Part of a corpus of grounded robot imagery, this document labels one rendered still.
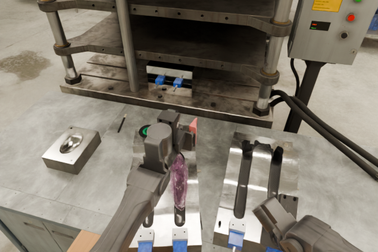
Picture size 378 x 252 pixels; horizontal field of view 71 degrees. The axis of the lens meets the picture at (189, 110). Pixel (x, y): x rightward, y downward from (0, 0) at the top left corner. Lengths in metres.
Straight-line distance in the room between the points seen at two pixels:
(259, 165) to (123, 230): 0.64
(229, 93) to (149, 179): 1.09
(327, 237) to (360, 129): 2.38
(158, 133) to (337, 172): 0.90
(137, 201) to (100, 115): 0.96
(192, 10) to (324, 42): 0.63
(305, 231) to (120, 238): 0.37
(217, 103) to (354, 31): 0.73
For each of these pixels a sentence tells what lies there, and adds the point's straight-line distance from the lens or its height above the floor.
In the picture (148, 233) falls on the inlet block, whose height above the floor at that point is 0.88.
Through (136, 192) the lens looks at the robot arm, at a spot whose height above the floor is 1.23.
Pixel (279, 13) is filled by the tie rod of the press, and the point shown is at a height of 1.33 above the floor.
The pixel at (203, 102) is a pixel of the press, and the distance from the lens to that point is 1.52.
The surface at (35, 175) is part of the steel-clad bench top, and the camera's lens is 1.31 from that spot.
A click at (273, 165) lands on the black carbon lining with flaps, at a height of 0.92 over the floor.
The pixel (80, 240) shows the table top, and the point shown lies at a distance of 1.08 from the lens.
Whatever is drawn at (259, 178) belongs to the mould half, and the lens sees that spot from 1.05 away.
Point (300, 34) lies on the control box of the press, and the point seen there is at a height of 1.20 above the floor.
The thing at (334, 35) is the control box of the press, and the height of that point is 1.21.
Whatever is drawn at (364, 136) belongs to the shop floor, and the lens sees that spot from 2.90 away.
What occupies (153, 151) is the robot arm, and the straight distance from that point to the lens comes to 0.60.
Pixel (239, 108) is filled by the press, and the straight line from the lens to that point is 1.51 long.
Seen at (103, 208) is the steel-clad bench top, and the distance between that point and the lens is 1.11.
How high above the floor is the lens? 1.72
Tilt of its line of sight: 39 degrees down
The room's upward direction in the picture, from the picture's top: straight up
